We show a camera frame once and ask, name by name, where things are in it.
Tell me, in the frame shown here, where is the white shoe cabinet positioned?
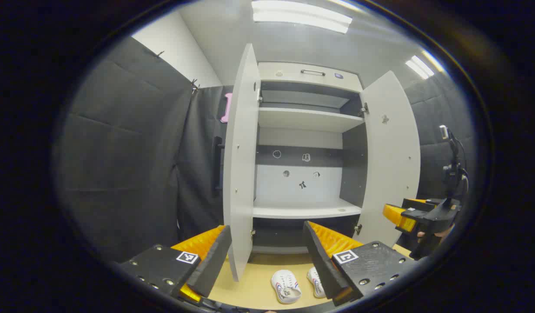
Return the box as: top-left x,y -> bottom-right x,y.
250,61 -> 367,255

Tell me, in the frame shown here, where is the white shoe cabinet door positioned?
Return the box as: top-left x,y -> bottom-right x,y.
212,43 -> 261,282
353,70 -> 421,248

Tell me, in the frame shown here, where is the large ceiling light panel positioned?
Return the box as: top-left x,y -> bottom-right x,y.
251,0 -> 353,34

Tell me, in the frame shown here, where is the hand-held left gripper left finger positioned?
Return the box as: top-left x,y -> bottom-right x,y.
120,225 -> 233,303

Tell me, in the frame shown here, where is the white shoe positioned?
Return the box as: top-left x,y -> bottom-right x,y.
306,266 -> 326,299
271,270 -> 302,304

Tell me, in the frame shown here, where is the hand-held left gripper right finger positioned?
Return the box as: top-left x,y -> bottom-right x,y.
303,220 -> 418,307

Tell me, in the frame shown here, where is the black backdrop cloth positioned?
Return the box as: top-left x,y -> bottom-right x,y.
59,37 -> 476,263

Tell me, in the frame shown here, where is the small ceiling light panel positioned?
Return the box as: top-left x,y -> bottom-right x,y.
405,51 -> 444,80

